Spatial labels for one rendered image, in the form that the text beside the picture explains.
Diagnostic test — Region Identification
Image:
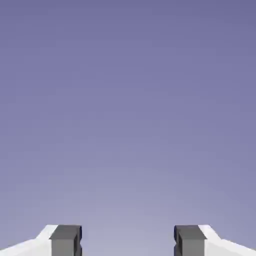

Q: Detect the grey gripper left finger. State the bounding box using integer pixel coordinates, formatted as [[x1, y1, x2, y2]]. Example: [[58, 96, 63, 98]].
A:
[[0, 224, 83, 256]]

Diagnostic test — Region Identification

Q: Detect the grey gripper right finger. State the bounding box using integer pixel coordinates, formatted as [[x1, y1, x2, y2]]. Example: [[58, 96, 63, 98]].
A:
[[173, 224, 256, 256]]

